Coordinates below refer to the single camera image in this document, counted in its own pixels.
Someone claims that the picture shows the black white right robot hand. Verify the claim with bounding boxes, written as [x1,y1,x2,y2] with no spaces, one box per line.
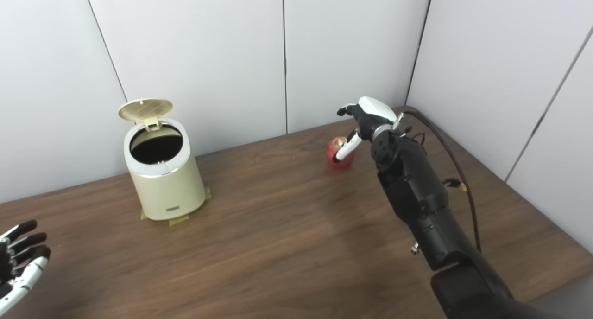
[334,96,404,163]

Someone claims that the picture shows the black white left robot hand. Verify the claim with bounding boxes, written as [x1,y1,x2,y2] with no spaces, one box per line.
[0,220,52,315]

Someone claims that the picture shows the red apple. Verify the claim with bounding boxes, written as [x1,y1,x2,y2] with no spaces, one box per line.
[326,136,356,169]

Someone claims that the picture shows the cream round bin lid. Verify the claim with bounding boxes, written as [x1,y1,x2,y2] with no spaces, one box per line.
[118,98,174,132]

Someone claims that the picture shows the cream-colored round bin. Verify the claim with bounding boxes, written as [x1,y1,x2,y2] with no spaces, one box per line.
[123,118,207,221]

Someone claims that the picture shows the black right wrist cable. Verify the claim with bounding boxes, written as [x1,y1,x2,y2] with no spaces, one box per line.
[401,109,482,254]

